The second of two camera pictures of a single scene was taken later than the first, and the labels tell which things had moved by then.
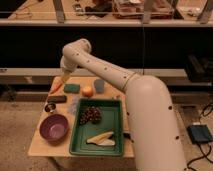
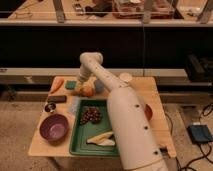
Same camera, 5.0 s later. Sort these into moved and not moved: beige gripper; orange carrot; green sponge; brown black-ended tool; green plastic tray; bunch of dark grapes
Moved: green sponge; beige gripper
Not moved: orange carrot; brown black-ended tool; bunch of dark grapes; green plastic tray
